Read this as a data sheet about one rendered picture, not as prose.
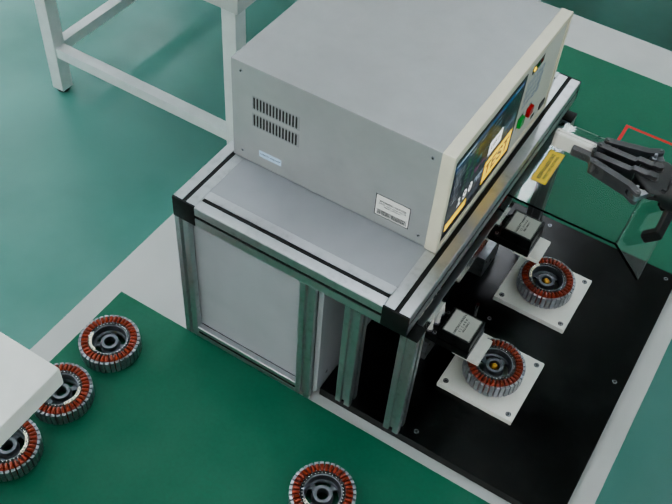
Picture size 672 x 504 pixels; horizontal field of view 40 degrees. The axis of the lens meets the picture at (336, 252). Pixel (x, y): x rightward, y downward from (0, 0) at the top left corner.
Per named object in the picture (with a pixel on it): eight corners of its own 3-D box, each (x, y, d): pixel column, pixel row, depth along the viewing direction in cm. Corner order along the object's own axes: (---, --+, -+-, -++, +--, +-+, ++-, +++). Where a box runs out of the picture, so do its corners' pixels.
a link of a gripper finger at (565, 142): (591, 159, 152) (589, 162, 152) (552, 143, 154) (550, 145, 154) (596, 146, 150) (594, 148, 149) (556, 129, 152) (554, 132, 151)
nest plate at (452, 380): (543, 367, 172) (544, 363, 171) (510, 425, 163) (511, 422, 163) (472, 330, 177) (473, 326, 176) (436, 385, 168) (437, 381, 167)
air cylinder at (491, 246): (496, 254, 190) (501, 236, 186) (480, 277, 186) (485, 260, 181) (474, 243, 191) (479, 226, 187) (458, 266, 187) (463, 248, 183)
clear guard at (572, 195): (680, 197, 170) (692, 175, 166) (637, 280, 156) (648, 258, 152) (521, 129, 180) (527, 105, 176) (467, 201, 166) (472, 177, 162)
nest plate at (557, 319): (590, 284, 186) (592, 280, 185) (562, 334, 177) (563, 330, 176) (523, 252, 191) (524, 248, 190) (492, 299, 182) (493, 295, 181)
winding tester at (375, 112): (545, 106, 168) (574, 11, 153) (435, 254, 143) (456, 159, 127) (363, 29, 180) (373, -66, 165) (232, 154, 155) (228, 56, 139)
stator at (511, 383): (531, 366, 171) (536, 354, 168) (506, 409, 164) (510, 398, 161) (478, 338, 174) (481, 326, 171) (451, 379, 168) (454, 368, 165)
